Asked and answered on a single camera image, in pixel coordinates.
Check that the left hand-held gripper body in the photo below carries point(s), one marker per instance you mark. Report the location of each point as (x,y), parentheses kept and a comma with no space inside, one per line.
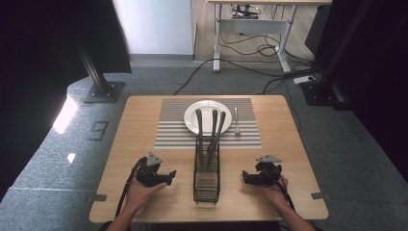
(149,173)

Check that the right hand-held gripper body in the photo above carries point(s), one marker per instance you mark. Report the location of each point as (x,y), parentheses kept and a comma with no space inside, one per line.
(267,171)

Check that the person's left hand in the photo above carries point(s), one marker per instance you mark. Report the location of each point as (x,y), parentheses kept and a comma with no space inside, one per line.
(141,192)

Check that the person's right hand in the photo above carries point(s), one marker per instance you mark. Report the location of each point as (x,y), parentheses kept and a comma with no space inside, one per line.
(276,192)

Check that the grey striped placemat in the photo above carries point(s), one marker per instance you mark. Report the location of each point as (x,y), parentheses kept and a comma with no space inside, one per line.
(173,134)

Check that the silver fork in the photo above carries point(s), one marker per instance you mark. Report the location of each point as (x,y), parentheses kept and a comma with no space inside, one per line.
(236,123)

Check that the grey tape mark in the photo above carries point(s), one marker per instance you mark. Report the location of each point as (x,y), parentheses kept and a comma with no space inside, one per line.
(100,197)
(317,195)

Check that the white round plate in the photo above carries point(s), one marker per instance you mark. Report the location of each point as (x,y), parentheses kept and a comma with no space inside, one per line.
(192,120)

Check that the grey floor socket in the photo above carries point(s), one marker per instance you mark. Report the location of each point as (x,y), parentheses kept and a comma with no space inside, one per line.
(98,130)

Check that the white power strip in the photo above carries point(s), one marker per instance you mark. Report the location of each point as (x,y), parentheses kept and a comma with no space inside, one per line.
(304,79)

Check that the black metal stand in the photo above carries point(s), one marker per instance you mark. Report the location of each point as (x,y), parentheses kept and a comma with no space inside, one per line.
(327,80)
(99,82)

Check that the black curtain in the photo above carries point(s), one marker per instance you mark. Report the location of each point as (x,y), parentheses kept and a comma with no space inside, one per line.
(378,80)
(38,64)

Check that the white-legged desk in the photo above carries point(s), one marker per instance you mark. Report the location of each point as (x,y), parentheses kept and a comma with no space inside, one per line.
(253,25)

